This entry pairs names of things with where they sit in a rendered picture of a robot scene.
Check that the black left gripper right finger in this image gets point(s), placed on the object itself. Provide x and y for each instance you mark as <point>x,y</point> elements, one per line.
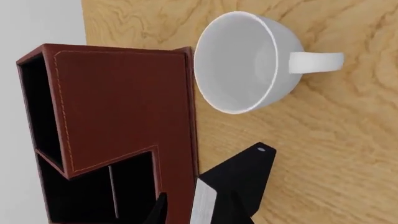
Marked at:
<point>236,210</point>

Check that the red-brown desk caddy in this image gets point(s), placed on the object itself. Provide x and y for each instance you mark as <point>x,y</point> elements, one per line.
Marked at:
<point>124,98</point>

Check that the white mug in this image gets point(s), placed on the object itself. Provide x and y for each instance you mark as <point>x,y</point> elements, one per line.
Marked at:
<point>236,65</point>

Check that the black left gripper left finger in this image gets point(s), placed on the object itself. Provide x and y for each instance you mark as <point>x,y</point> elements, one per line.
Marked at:
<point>160,212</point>

